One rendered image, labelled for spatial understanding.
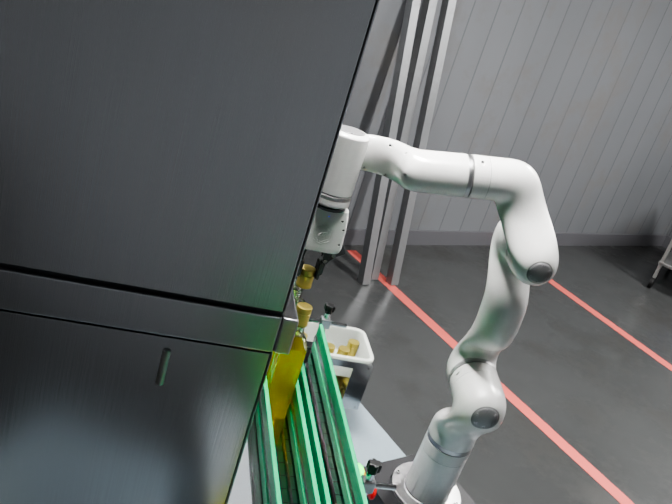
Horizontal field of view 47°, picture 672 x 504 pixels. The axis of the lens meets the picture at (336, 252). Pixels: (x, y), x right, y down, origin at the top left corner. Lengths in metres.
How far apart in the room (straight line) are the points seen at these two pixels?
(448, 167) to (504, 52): 4.14
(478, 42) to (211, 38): 4.60
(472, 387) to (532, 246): 0.39
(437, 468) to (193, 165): 1.22
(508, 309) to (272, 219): 0.84
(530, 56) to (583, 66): 0.60
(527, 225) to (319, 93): 0.76
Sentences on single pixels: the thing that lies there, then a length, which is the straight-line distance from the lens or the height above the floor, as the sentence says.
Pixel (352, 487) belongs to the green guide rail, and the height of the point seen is 1.11.
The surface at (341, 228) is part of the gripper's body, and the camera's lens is 1.61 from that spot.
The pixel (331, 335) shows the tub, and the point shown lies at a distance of 2.30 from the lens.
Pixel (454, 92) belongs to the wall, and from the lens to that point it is 5.50.
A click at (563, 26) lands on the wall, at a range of 6.03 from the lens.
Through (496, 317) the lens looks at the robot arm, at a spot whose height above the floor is 1.39.
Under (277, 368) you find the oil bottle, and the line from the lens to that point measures 1.70.
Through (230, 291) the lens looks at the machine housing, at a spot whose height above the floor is 1.59.
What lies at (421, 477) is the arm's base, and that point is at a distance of 2.05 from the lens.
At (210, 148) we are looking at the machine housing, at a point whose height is 1.79.
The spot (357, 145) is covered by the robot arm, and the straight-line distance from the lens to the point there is 1.53.
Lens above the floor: 2.10
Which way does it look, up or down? 23 degrees down
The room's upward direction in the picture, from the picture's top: 18 degrees clockwise
